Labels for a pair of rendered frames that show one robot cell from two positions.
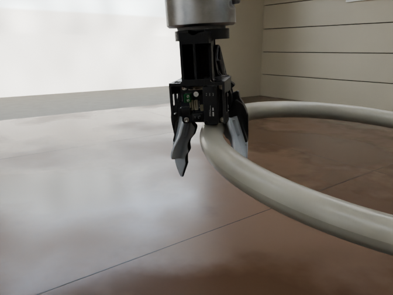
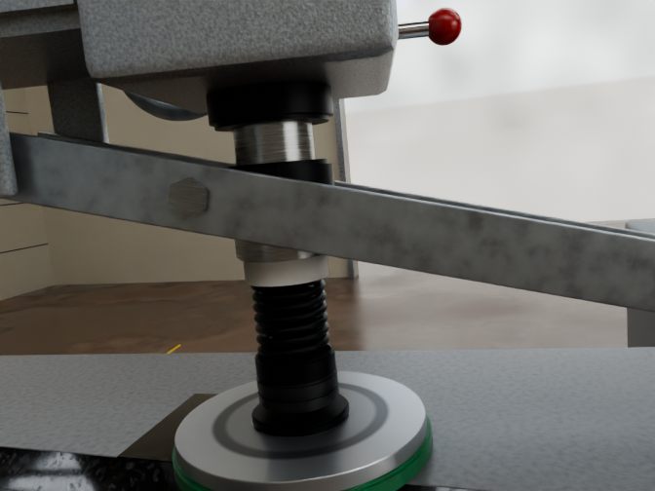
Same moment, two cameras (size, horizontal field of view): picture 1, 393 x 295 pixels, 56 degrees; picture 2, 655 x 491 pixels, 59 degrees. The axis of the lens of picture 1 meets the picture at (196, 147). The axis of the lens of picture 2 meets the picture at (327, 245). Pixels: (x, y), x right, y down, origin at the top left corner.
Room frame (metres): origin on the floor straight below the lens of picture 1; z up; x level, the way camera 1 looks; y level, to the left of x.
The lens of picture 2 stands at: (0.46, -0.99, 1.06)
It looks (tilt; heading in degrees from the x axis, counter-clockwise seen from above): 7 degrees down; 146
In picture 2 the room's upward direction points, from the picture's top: 5 degrees counter-clockwise
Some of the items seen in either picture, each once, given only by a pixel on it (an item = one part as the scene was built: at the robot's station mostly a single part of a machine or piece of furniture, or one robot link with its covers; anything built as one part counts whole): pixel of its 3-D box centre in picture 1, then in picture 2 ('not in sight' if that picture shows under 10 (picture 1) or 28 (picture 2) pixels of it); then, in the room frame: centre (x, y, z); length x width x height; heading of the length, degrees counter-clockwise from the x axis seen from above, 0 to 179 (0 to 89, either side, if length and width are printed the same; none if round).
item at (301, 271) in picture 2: not in sight; (285, 256); (0.05, -0.75, 0.99); 0.07 x 0.07 x 0.04
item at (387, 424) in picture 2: not in sight; (301, 421); (0.05, -0.75, 0.84); 0.21 x 0.21 x 0.01
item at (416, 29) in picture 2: not in sight; (418, 29); (0.08, -0.61, 1.17); 0.08 x 0.03 x 0.03; 50
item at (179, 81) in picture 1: (203, 77); not in sight; (0.50, -0.01, 1.04); 0.09 x 0.08 x 0.12; 167
